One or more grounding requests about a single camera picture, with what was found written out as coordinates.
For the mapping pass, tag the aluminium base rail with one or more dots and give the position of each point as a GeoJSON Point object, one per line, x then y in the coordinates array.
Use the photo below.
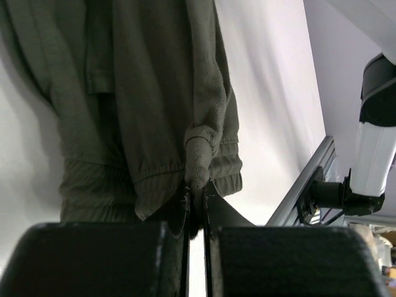
{"type": "Point", "coordinates": [286, 213]}

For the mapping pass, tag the olive green shorts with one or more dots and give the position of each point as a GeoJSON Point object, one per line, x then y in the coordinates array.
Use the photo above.
{"type": "Point", "coordinates": [143, 97]}

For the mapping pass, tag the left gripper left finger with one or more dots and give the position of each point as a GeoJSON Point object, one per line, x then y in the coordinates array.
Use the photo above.
{"type": "Point", "coordinates": [105, 259]}

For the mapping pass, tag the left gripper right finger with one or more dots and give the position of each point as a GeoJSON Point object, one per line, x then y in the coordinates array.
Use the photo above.
{"type": "Point", "coordinates": [242, 259]}

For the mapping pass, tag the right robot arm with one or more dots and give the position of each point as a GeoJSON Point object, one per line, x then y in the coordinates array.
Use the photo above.
{"type": "Point", "coordinates": [363, 191]}

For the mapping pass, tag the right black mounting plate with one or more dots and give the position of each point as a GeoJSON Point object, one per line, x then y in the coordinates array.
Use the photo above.
{"type": "Point", "coordinates": [306, 203]}

